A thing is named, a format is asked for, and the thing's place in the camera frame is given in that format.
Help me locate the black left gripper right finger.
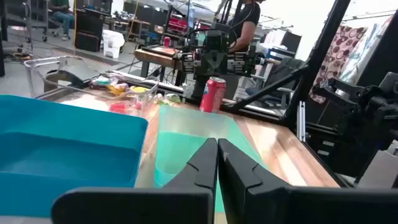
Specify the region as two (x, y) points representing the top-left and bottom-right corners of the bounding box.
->
(217, 138), (398, 224)

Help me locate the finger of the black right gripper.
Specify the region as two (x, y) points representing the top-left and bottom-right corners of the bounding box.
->
(194, 58), (216, 78)
(215, 58), (237, 78)

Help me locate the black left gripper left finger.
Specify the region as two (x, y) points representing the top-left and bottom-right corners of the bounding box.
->
(51, 138), (218, 224)

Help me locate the green candy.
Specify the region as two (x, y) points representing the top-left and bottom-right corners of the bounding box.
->
(154, 93), (182, 106)

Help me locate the pink candy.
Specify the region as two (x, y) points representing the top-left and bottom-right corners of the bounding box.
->
(108, 102), (144, 114)

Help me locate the red soda can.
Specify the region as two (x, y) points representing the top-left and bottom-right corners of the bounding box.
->
(198, 76), (228, 114)

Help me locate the grey black office chair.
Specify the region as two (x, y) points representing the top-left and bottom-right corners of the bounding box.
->
(245, 57), (305, 110)

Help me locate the person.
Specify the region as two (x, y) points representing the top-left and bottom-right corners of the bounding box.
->
(48, 0), (76, 41)
(228, 0), (267, 54)

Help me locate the wooden top workbench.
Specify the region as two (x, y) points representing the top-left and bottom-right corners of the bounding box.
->
(133, 45), (187, 86)

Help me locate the red parts drawer rack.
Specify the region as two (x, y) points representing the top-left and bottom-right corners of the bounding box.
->
(167, 15), (189, 34)

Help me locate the teal translucent plastic bin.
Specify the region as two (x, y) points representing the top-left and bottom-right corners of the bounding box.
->
(154, 105), (269, 214)

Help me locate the maroon circle pattern curtain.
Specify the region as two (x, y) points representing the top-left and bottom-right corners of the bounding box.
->
(308, 24), (370, 105)

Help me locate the white plastic bin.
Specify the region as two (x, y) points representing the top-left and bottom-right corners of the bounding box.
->
(101, 29), (126, 60)

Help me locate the pale floral curtain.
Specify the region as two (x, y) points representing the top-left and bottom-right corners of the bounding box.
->
(338, 14), (395, 85)

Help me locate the black equipment cabinet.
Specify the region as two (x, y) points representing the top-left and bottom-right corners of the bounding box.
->
(73, 8), (106, 53)

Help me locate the blue plastic bin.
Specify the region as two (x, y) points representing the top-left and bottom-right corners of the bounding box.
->
(0, 94), (149, 218)

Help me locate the clear plastic bin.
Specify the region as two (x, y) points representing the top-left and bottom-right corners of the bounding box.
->
(24, 55), (160, 118)

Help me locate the grey metal cart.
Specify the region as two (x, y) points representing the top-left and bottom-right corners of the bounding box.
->
(0, 0), (50, 43)

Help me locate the black metal rig frame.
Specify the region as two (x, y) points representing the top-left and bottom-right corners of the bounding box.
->
(37, 0), (398, 190)

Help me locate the silver aluminium bracket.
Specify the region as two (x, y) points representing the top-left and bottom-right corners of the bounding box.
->
(296, 100), (307, 143)

